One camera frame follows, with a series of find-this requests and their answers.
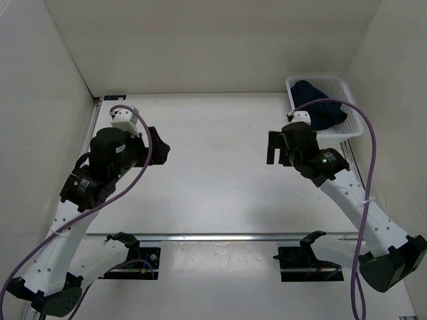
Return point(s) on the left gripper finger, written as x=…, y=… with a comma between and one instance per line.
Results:
x=159, y=157
x=159, y=146

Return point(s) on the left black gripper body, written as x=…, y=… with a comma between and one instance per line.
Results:
x=135, y=154

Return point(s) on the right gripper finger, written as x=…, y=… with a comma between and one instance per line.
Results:
x=275, y=140
x=271, y=156

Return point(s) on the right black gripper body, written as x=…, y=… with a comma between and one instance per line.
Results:
x=291, y=156

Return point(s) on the navy blue shorts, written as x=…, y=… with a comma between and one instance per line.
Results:
x=323, y=115

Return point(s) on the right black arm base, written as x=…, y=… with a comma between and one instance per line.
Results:
x=295, y=268

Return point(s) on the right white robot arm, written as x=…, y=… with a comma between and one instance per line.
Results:
x=388, y=253

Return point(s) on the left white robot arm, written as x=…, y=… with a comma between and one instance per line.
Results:
x=55, y=284

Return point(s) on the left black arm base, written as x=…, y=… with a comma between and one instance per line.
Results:
x=141, y=265

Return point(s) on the blue corner label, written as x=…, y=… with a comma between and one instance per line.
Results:
x=114, y=97

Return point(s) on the white plastic mesh basket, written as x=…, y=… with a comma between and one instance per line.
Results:
x=335, y=88

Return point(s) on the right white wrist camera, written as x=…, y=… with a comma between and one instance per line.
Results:
x=299, y=116

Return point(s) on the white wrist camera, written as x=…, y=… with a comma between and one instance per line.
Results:
x=125, y=120
x=299, y=116

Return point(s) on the aluminium left rail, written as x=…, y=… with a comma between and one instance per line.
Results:
x=90, y=126

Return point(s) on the aluminium rail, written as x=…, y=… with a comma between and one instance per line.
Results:
x=218, y=237
x=350, y=158
x=90, y=126

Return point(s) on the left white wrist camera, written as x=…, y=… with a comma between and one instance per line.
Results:
x=125, y=120

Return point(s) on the aluminium right rail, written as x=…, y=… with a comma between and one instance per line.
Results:
x=350, y=158

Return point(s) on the aluminium front rail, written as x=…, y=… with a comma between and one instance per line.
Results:
x=218, y=237

